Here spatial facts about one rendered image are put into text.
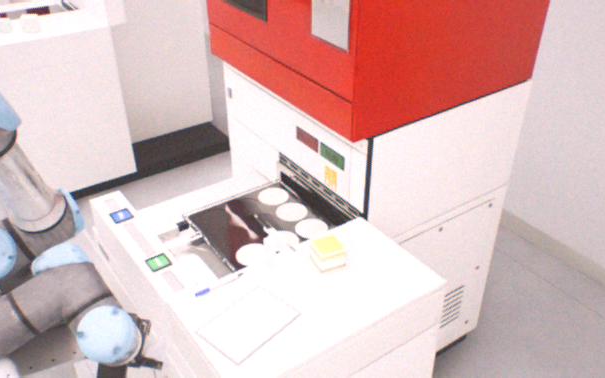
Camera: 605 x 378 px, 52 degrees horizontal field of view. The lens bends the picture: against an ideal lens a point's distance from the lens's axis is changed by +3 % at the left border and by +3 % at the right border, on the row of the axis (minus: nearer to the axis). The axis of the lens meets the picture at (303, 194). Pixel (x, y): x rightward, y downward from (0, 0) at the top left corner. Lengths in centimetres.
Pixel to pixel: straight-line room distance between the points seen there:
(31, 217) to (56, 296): 51
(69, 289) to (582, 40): 247
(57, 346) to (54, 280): 77
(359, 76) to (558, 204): 191
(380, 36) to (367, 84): 12
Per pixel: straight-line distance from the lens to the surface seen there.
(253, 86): 212
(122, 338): 92
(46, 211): 146
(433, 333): 171
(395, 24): 158
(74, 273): 97
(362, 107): 160
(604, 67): 295
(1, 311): 98
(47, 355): 172
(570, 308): 313
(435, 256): 220
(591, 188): 314
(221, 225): 188
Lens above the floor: 202
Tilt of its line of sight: 34 degrees down
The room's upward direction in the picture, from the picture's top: straight up
